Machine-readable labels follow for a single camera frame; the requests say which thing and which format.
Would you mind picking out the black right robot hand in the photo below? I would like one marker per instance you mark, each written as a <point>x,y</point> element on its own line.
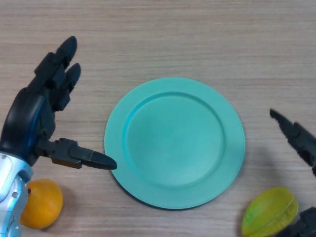
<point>301,138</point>

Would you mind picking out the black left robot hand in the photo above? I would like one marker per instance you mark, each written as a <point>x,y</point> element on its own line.
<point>27,123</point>

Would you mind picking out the yellow starfruit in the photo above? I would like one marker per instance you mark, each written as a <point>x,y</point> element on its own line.
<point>269,212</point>

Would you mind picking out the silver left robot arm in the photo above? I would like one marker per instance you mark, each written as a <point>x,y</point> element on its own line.
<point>11,195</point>

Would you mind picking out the green round plate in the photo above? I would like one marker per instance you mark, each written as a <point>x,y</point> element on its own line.
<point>174,143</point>

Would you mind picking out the orange pear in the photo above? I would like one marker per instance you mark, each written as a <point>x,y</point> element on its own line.
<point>43,203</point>

